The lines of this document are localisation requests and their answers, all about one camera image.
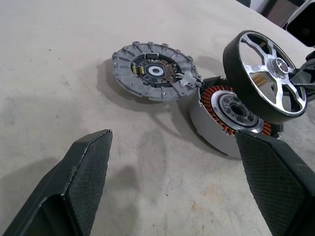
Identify black folding chair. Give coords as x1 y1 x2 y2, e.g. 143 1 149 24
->
242 0 315 47

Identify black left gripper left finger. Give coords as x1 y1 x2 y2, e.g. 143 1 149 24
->
1 129 113 236

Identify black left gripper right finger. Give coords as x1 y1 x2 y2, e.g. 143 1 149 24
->
235 129 315 236

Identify shiny spoked rotor black rim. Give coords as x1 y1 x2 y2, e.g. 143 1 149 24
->
222 29 308 124

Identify grey motor housing copper windings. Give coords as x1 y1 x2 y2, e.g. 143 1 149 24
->
189 76 284 158

